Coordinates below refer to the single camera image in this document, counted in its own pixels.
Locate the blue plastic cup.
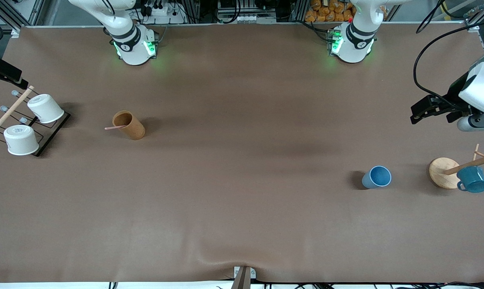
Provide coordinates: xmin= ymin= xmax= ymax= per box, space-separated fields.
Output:
xmin=362 ymin=166 xmax=392 ymax=189

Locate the white paper cup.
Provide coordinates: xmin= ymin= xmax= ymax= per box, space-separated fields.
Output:
xmin=27 ymin=94 xmax=65 ymax=124
xmin=3 ymin=124 xmax=40 ymax=156

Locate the bamboo wooden cup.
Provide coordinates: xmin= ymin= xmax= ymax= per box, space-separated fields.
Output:
xmin=112 ymin=110 xmax=146 ymax=140

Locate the wooden mug tree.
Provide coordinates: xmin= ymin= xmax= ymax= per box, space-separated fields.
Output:
xmin=429 ymin=144 xmax=484 ymax=189

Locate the teal enamel mug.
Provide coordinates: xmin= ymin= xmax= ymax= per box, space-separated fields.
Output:
xmin=456 ymin=166 xmax=484 ymax=193

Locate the orange toy bread pile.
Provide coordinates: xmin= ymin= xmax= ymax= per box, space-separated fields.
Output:
xmin=305 ymin=0 xmax=356 ymax=23

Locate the white power strip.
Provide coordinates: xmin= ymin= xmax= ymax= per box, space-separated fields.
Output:
xmin=140 ymin=3 xmax=186 ymax=24

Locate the white connector block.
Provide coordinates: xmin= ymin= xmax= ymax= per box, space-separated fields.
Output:
xmin=221 ymin=13 xmax=277 ymax=24

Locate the brown table mat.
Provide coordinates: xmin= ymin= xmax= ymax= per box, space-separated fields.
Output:
xmin=0 ymin=24 xmax=484 ymax=284

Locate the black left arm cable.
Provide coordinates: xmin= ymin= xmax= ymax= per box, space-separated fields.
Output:
xmin=413 ymin=20 xmax=484 ymax=106

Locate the black wire cup rack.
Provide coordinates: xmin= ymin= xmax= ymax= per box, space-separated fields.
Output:
xmin=0 ymin=85 xmax=71 ymax=157

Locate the metal table edge bracket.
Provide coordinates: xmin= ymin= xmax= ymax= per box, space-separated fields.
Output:
xmin=231 ymin=266 xmax=257 ymax=289

